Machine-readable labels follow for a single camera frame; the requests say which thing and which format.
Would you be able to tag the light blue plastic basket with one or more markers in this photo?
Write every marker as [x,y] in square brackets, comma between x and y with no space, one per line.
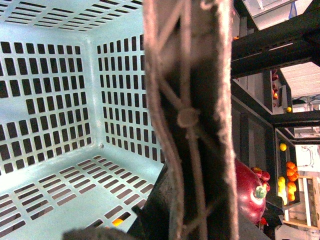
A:
[116,109]

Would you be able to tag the yellow lemon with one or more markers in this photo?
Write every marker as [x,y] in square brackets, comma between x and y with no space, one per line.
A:
[117,222]

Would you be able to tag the dark red mango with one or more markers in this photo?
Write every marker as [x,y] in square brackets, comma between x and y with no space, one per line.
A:
[251,194]

